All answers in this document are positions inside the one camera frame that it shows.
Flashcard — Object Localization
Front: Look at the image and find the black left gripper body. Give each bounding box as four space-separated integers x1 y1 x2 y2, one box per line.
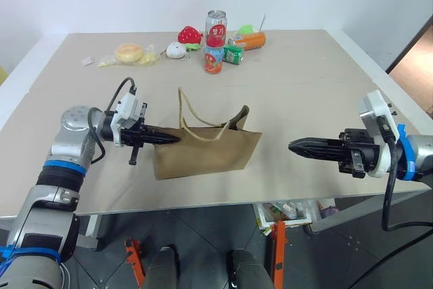
119 125 147 166

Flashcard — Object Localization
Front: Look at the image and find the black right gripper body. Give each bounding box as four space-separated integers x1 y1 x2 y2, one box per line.
338 128 381 179

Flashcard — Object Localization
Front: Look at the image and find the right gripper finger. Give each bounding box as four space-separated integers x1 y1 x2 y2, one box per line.
289 148 349 161
288 136 349 151

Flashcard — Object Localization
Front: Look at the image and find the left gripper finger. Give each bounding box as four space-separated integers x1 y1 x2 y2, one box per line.
144 125 181 141
144 135 181 147

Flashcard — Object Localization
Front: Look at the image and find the brown paper bag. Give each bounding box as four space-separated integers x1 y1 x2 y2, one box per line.
153 87 264 181

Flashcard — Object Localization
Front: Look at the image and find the grey table leg brace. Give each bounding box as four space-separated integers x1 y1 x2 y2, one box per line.
309 190 431 236
74 213 106 252

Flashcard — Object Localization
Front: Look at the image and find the white box of clutter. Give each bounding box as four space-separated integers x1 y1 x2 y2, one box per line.
253 200 315 231

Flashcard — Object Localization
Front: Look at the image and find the white round plush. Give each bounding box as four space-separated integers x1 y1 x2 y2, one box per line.
165 41 187 60

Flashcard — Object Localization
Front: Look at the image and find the bread bun in plastic wrapper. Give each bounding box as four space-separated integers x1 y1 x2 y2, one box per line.
97 42 161 68

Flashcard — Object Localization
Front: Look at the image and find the short strawberry drink can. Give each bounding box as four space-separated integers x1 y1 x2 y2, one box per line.
203 46 225 75

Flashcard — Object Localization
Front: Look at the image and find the brown wooden door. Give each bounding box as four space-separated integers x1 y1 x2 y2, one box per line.
386 14 433 118

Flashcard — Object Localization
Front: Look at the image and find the red strawberry plush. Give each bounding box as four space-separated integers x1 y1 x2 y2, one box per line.
177 24 205 50

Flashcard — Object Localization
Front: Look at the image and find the green drink can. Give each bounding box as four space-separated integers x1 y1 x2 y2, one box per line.
223 44 245 66

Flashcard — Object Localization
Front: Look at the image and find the orange metal stand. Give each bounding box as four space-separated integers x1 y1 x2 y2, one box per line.
271 219 289 289
124 238 147 289

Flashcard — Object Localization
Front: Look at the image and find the tall red drink can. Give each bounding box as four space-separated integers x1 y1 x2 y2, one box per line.
205 9 227 48

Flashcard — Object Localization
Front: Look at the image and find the dark rounded shape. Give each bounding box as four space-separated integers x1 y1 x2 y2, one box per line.
144 244 181 289
227 249 275 289

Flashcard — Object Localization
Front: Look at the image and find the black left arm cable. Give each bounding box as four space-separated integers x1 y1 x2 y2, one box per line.
87 76 139 165

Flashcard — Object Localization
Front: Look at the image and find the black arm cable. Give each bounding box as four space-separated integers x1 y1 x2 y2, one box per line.
87 76 139 165
381 116 433 234

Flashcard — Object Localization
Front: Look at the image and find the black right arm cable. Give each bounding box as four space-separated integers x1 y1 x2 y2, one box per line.
381 116 433 234

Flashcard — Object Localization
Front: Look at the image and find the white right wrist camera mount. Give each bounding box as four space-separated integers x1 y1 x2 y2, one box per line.
358 89 403 179

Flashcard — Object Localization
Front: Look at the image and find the white power cable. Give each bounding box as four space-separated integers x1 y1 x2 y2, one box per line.
60 263 71 289

